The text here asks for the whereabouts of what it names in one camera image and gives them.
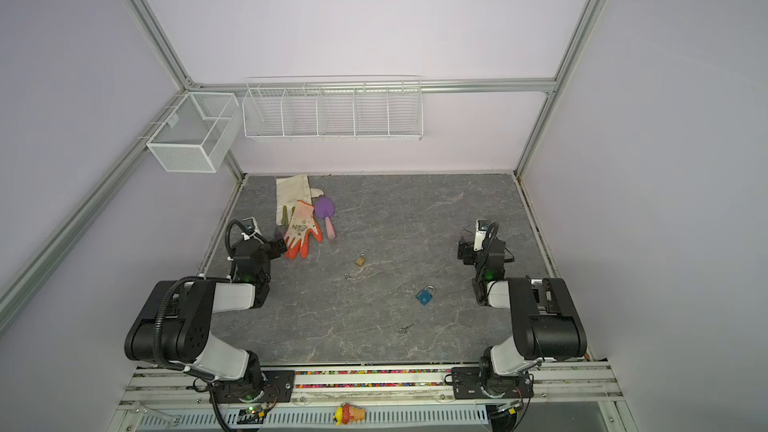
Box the blue padlock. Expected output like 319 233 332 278
415 285 436 306

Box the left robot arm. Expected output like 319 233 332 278
124 235 286 403

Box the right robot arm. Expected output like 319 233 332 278
450 238 587 400

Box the orange work glove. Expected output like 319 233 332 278
284 200 323 259

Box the purple pink toy shovel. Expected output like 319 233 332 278
314 195 336 240

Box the white mesh box basket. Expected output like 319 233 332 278
147 92 243 173

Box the yellow red toy figure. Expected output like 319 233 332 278
333 403 366 426

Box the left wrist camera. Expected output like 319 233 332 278
241 217 261 239

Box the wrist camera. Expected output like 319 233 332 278
473 219 491 251
241 217 261 239

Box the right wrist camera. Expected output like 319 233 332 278
473 219 491 251

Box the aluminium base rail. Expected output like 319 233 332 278
118 361 625 410

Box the white wire basket rack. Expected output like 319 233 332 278
242 75 424 139

